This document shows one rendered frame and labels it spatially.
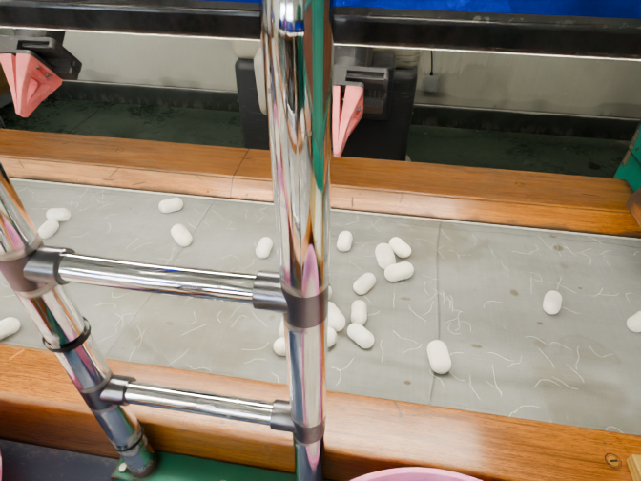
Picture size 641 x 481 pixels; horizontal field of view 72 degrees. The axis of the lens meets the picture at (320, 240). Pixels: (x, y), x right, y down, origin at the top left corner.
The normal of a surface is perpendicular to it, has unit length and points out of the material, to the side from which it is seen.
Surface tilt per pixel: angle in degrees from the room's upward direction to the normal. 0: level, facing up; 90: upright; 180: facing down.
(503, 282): 0
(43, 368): 0
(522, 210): 45
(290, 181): 90
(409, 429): 0
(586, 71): 90
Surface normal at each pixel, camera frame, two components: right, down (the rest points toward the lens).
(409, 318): 0.00, -0.76
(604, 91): -0.14, 0.59
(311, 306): 0.31, 0.62
